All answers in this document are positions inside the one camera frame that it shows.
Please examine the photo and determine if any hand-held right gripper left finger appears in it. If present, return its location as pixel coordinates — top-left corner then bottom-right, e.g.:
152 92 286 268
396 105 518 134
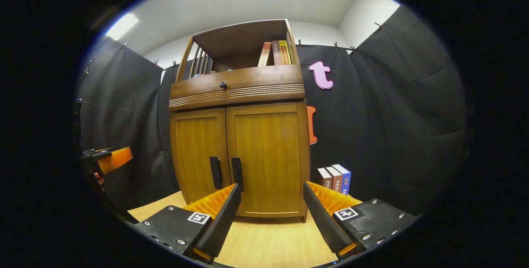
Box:
133 183 243 265

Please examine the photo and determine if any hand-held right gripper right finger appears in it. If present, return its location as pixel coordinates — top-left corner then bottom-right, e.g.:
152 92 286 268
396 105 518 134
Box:
303 181 423 261

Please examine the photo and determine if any black door handle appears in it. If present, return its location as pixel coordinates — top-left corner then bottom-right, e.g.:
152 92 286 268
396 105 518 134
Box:
210 156 224 190
231 157 245 192

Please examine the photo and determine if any wooden cabinet door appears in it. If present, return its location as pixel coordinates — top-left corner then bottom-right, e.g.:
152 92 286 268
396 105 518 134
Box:
170 108 232 204
226 102 308 218

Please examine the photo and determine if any wooden double-door shoe cabinet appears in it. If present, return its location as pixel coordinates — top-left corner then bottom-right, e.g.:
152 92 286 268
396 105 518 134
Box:
169 19 311 224

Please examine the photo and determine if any dark brown book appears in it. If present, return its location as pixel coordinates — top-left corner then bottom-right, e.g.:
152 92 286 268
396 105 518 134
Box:
317 167 333 190

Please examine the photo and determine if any reddish brown book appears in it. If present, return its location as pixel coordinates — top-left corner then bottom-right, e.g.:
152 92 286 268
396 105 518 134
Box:
325 166 343 193

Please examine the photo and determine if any blue book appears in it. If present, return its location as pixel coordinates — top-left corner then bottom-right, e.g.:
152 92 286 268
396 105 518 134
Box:
332 164 352 195

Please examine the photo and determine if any black backdrop cloth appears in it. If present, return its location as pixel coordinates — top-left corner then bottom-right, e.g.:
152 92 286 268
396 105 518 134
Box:
76 5 467 219

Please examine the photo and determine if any small ceiling light panel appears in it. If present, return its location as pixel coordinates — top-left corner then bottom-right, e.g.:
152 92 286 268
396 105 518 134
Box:
105 14 140 41

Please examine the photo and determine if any beige book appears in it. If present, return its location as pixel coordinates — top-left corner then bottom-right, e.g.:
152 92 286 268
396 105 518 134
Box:
257 42 272 67

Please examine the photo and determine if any yellow book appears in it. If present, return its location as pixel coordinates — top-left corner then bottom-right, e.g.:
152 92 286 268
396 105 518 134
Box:
279 40 291 65

